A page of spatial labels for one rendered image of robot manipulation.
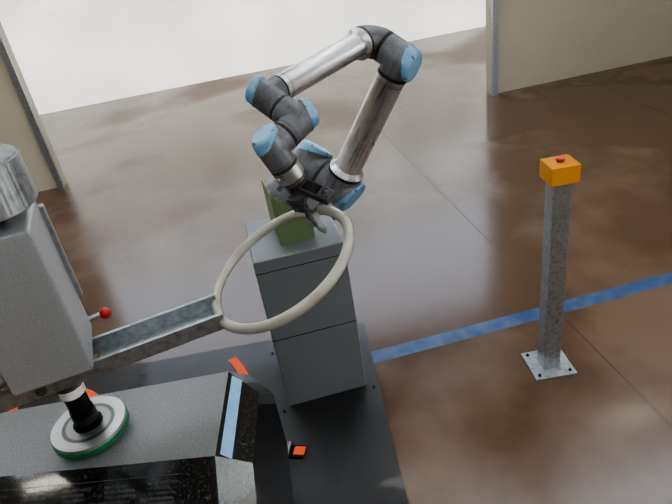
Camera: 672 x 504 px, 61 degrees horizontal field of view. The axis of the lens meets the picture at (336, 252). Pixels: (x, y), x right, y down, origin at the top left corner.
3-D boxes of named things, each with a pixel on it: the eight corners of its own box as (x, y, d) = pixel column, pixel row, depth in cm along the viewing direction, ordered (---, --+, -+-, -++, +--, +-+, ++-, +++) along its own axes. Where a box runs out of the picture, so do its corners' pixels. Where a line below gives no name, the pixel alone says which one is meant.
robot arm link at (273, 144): (281, 122, 162) (257, 145, 159) (304, 155, 169) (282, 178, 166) (265, 120, 169) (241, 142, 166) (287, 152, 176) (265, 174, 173)
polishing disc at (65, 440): (36, 443, 165) (34, 440, 165) (91, 392, 181) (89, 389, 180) (88, 463, 156) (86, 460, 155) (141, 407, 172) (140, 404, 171)
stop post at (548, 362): (577, 374, 276) (597, 164, 221) (536, 381, 276) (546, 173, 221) (558, 347, 293) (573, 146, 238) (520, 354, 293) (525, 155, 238)
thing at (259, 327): (236, 368, 149) (229, 362, 148) (201, 280, 190) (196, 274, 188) (384, 253, 151) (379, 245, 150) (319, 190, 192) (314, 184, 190)
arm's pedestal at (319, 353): (268, 354, 322) (233, 220, 279) (354, 331, 328) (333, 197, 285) (281, 418, 279) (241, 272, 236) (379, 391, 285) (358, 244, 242)
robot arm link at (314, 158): (290, 170, 258) (312, 137, 254) (319, 192, 255) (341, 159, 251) (276, 167, 244) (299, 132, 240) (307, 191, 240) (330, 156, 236)
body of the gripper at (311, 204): (307, 197, 186) (288, 169, 179) (326, 197, 180) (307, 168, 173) (295, 214, 182) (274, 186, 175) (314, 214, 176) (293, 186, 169)
